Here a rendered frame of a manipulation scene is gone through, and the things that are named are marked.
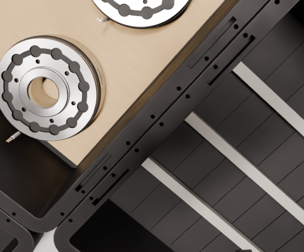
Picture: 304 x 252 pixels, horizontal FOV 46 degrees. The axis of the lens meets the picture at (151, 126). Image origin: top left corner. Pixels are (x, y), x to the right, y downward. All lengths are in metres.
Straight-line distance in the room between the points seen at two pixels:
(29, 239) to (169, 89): 0.18
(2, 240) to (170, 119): 0.30
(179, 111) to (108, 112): 0.13
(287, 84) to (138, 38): 0.15
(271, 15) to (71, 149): 0.25
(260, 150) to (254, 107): 0.05
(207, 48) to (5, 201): 0.21
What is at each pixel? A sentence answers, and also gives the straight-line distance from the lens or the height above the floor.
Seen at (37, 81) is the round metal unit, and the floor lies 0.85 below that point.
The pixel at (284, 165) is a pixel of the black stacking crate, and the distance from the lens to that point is 0.41.
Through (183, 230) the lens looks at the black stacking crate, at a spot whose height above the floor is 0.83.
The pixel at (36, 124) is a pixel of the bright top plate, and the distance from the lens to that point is 0.38.
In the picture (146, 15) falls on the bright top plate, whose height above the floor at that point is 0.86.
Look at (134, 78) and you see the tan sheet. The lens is 0.37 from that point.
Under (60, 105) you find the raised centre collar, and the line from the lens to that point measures 0.35.
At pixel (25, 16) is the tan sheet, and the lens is 0.39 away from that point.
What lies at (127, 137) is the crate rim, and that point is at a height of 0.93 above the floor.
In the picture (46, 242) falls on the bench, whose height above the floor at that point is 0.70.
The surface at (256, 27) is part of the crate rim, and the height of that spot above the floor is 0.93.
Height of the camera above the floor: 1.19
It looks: 72 degrees down
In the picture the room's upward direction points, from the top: 164 degrees counter-clockwise
